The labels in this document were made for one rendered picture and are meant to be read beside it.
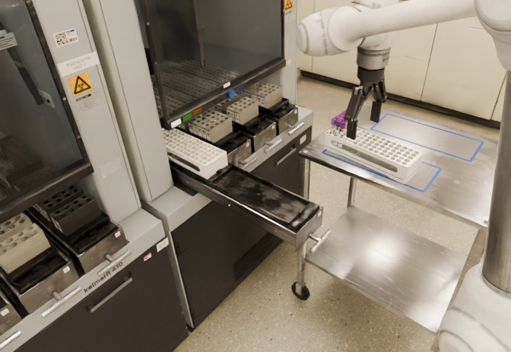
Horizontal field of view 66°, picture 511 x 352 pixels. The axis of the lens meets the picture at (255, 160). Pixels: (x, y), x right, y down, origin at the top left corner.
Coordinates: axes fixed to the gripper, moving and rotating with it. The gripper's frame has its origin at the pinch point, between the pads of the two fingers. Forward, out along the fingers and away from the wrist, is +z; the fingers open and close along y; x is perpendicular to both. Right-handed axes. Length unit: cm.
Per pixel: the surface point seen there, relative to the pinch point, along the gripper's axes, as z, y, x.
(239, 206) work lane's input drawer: 12.9, -42.7, 13.0
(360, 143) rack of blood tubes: 4.4, -2.8, -1.4
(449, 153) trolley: 10.6, 19.4, -21.5
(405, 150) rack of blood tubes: 4.4, 2.8, -13.6
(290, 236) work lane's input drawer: 13.8, -41.1, -5.0
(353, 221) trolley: 65, 22, 10
